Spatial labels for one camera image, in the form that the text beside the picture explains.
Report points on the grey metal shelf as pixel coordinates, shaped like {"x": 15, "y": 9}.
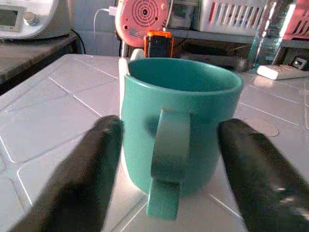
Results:
{"x": 217, "y": 36}

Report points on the white plastic basket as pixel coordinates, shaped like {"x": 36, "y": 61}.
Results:
{"x": 207, "y": 19}

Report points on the orange and black device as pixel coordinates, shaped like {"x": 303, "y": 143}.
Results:
{"x": 158, "y": 46}

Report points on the clear plastic bottle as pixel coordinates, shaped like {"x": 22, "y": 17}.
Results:
{"x": 268, "y": 41}

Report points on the green ceramic mug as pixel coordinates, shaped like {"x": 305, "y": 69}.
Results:
{"x": 140, "y": 120}

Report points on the pink plastic basket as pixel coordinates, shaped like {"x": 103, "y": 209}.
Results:
{"x": 293, "y": 31}

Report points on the white kitchen appliance with screen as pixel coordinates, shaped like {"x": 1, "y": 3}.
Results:
{"x": 48, "y": 19}

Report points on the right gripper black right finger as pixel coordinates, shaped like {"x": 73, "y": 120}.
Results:
{"x": 263, "y": 188}

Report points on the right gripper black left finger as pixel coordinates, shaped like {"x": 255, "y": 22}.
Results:
{"x": 79, "y": 183}

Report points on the white rounded object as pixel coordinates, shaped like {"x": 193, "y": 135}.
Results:
{"x": 122, "y": 79}

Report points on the white power strip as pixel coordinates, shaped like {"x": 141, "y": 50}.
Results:
{"x": 268, "y": 72}

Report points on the pink round appliance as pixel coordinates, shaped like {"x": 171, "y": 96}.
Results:
{"x": 135, "y": 24}

